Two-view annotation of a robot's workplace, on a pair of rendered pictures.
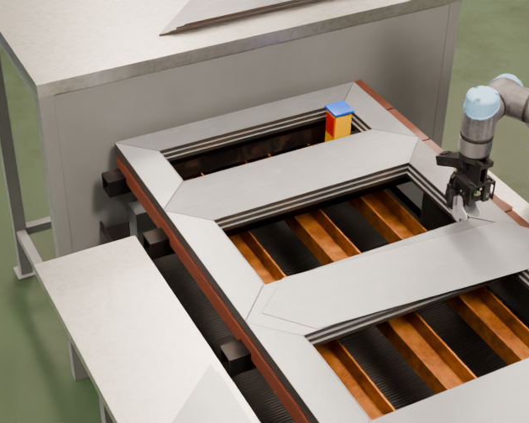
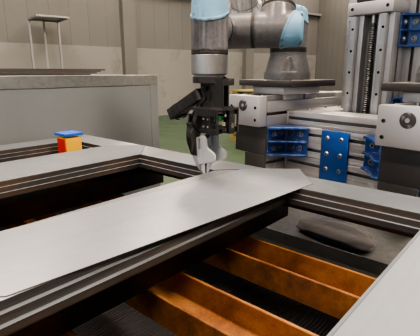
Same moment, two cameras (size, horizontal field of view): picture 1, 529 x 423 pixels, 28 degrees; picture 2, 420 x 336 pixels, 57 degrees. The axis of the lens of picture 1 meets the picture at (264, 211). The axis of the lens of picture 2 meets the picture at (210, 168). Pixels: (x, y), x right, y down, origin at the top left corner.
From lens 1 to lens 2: 1.82 m
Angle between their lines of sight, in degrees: 29
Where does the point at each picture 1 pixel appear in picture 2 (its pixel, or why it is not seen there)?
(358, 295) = (93, 239)
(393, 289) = (149, 225)
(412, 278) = (173, 212)
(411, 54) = (128, 122)
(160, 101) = not seen: outside the picture
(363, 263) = (99, 211)
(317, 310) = (15, 269)
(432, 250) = (187, 191)
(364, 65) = (91, 125)
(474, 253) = (235, 186)
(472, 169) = (213, 93)
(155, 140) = not seen: outside the picture
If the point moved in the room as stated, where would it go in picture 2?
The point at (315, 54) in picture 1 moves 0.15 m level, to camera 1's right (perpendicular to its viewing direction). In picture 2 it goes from (45, 107) to (92, 105)
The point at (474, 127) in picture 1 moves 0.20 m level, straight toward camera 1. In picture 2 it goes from (207, 32) to (226, 18)
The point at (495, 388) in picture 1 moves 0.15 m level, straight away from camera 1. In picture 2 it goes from (407, 312) to (343, 243)
